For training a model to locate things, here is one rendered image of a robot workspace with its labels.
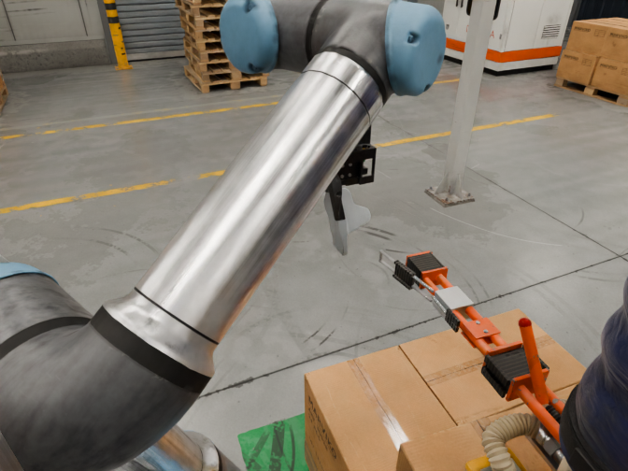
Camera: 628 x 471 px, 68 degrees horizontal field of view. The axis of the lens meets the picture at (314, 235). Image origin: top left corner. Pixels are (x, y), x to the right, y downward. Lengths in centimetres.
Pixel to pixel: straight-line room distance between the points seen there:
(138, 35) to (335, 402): 849
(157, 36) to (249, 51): 908
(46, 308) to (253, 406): 203
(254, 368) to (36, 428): 222
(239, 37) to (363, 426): 137
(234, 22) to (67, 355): 33
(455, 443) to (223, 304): 91
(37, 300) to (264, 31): 31
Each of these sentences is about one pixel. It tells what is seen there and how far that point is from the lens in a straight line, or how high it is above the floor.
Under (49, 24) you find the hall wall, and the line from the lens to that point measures 959.
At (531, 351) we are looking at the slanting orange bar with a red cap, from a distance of 96.
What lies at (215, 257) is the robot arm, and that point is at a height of 171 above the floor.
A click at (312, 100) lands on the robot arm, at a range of 38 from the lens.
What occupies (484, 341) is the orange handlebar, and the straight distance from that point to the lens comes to 106.
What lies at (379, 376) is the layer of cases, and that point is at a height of 54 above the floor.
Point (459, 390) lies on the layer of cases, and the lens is 182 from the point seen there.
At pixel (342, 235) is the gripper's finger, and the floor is 156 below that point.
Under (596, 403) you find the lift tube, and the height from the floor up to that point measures 138.
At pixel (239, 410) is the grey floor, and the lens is 239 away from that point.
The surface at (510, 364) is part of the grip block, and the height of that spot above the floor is 120.
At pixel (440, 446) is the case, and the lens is 117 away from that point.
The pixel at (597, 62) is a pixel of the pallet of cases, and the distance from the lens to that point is 791.
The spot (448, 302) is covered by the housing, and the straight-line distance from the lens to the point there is 112.
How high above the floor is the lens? 190
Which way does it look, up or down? 33 degrees down
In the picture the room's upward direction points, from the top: straight up
